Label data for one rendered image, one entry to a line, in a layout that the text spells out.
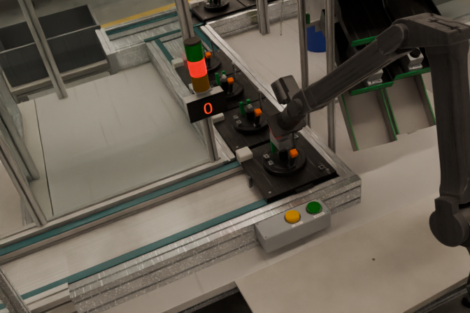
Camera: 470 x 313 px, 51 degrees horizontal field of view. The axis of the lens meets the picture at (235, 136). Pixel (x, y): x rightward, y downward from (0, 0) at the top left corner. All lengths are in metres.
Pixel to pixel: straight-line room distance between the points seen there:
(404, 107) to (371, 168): 0.23
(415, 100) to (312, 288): 0.71
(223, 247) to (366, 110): 0.63
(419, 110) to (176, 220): 0.86
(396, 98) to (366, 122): 0.14
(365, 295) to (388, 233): 0.23
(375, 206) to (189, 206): 0.58
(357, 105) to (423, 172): 0.32
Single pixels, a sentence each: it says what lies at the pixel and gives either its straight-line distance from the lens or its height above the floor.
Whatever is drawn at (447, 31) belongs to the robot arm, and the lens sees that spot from 0.96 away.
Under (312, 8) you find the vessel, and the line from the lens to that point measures 2.34.
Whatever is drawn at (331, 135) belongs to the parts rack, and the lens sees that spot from 1.69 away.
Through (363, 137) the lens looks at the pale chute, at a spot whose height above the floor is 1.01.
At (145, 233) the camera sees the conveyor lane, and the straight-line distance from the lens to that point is 1.55.
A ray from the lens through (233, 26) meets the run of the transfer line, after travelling 2.66.
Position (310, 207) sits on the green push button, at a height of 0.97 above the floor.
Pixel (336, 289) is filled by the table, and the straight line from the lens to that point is 1.41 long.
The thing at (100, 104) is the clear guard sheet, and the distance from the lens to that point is 1.45.
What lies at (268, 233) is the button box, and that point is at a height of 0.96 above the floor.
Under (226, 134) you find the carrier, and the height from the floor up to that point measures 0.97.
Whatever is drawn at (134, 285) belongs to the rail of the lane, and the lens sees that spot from 1.45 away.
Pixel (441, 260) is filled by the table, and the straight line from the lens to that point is 1.51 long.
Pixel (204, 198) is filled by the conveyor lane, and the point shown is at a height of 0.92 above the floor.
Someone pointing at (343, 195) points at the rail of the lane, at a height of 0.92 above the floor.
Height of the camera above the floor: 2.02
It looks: 37 degrees down
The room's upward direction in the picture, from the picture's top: 9 degrees counter-clockwise
